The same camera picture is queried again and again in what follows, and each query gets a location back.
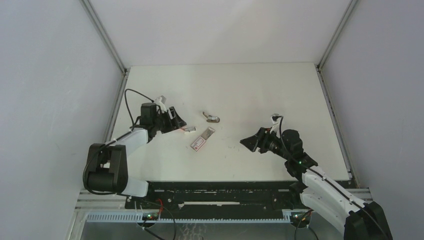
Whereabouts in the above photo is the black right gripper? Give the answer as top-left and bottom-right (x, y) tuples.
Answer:
(241, 127), (291, 161)

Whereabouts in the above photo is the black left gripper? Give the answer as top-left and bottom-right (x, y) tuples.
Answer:
(152, 107), (186, 134)

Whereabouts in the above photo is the red white staples box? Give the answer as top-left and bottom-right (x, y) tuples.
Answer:
(190, 127), (216, 152)

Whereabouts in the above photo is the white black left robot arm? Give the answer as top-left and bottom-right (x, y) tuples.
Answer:
(82, 102), (187, 209)

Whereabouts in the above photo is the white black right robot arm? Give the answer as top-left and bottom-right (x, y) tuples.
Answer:
(240, 127), (393, 240)

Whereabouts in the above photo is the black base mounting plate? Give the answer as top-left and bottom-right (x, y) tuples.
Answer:
(124, 180), (309, 220)

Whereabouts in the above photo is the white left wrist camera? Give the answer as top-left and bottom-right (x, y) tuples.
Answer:
(154, 95), (174, 119)

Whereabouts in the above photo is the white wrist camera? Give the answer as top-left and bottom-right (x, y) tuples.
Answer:
(154, 95), (174, 119)
(270, 113), (284, 133)

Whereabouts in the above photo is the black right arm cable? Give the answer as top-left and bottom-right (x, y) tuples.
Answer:
(278, 115), (390, 240)

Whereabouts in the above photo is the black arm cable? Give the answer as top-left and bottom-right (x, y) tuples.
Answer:
(82, 88), (157, 196)
(278, 115), (390, 240)

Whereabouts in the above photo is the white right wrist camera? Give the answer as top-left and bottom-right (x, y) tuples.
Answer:
(270, 113), (284, 133)

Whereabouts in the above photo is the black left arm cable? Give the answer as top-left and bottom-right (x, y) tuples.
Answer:
(82, 88), (157, 196)

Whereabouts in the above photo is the aluminium frame rail right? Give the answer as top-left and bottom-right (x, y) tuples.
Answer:
(315, 0), (361, 188)

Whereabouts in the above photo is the aluminium frame rail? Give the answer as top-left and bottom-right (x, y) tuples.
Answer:
(80, 0), (127, 140)
(315, 0), (361, 188)

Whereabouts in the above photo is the aluminium frame rail left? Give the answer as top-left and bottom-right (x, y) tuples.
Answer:
(80, 0), (127, 140)

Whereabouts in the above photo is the front aluminium rail assembly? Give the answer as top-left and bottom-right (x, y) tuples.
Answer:
(66, 188), (387, 240)

